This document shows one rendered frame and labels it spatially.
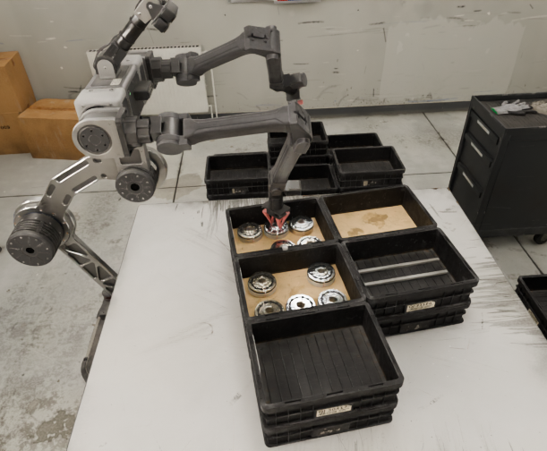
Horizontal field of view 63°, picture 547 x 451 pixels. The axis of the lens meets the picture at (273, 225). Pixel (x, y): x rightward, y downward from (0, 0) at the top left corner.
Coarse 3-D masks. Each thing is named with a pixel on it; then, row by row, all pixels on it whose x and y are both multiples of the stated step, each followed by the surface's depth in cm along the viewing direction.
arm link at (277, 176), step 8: (288, 136) 137; (288, 144) 137; (296, 144) 131; (304, 144) 131; (280, 152) 149; (288, 152) 141; (296, 152) 135; (304, 152) 135; (280, 160) 149; (288, 160) 147; (296, 160) 147; (272, 168) 162; (280, 168) 152; (288, 168) 152; (272, 176) 161; (280, 176) 158; (272, 184) 163; (280, 184) 163
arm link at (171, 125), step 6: (150, 120) 127; (156, 120) 127; (162, 120) 128; (168, 120) 128; (174, 120) 128; (180, 120) 130; (150, 126) 126; (156, 126) 126; (162, 126) 128; (168, 126) 127; (174, 126) 128; (180, 126) 129; (150, 132) 126; (156, 132) 126; (162, 132) 127; (168, 132) 127; (174, 132) 127; (180, 132) 129; (156, 138) 128
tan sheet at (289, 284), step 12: (276, 276) 169; (288, 276) 169; (300, 276) 168; (336, 276) 168; (288, 288) 164; (300, 288) 163; (312, 288) 163; (324, 288) 163; (336, 288) 163; (252, 300) 160; (264, 300) 160; (276, 300) 159; (252, 312) 155
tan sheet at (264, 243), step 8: (288, 224) 193; (288, 232) 189; (312, 232) 188; (320, 232) 188; (264, 240) 185; (272, 240) 185; (288, 240) 184; (296, 240) 184; (240, 248) 181; (248, 248) 181; (256, 248) 181; (264, 248) 181
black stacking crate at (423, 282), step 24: (384, 240) 170; (408, 240) 173; (432, 240) 175; (360, 264) 173; (384, 264) 172; (432, 264) 172; (456, 264) 162; (384, 288) 163; (408, 288) 162; (384, 312) 152; (408, 312) 154
